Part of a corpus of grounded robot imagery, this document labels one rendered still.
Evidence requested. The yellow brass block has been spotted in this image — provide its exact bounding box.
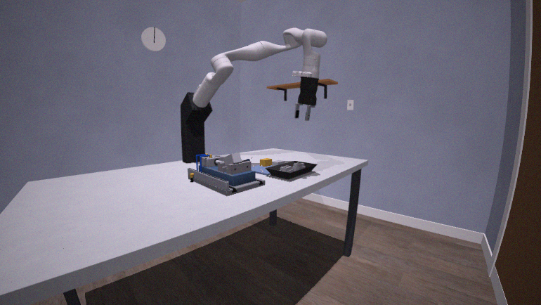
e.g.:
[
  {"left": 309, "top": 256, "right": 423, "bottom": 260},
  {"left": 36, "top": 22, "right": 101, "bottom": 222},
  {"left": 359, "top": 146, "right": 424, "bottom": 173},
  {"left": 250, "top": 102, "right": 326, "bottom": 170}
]
[{"left": 260, "top": 158, "right": 272, "bottom": 167}]

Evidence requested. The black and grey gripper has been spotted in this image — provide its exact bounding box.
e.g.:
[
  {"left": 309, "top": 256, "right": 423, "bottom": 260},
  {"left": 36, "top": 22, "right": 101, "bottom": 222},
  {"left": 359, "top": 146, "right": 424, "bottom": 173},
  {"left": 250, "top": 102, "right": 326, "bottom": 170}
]
[{"left": 292, "top": 65, "right": 319, "bottom": 121}]

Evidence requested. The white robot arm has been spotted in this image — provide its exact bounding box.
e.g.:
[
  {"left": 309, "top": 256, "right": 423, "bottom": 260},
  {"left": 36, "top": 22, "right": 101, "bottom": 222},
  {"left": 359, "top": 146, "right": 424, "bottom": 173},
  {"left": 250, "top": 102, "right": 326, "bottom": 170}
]
[{"left": 193, "top": 28, "right": 327, "bottom": 108}]

